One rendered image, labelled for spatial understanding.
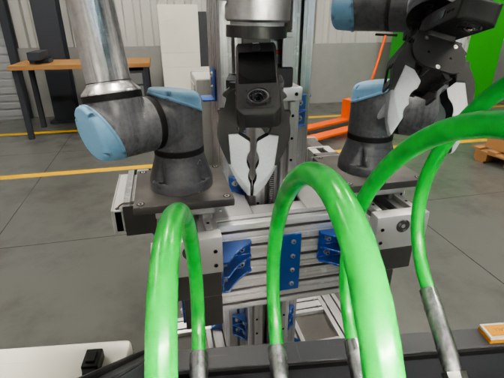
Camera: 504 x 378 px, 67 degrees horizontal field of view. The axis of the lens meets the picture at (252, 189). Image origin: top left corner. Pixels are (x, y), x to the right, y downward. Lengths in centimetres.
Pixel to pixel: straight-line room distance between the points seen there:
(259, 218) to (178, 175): 24
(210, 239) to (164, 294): 63
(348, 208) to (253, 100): 25
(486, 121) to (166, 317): 17
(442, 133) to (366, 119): 75
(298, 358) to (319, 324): 113
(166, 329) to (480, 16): 45
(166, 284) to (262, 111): 24
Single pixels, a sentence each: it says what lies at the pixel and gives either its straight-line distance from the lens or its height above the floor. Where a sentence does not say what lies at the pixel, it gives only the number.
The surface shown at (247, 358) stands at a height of 95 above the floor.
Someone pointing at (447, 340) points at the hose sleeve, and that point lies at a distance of 43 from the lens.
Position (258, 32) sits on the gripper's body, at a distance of 44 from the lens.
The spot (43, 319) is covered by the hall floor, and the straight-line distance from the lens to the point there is 231.
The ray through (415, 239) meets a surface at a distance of 45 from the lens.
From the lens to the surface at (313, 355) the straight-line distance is 63.
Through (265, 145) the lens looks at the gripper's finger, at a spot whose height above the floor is 126.
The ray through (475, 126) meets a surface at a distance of 22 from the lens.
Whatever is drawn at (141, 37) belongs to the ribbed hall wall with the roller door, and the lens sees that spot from 641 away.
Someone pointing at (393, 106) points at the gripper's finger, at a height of 131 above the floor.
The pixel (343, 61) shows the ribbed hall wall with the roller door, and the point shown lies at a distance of 709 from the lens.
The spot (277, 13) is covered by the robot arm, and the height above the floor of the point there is 142.
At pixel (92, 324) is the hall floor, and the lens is 218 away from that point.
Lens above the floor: 141
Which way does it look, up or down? 25 degrees down
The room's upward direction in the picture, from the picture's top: straight up
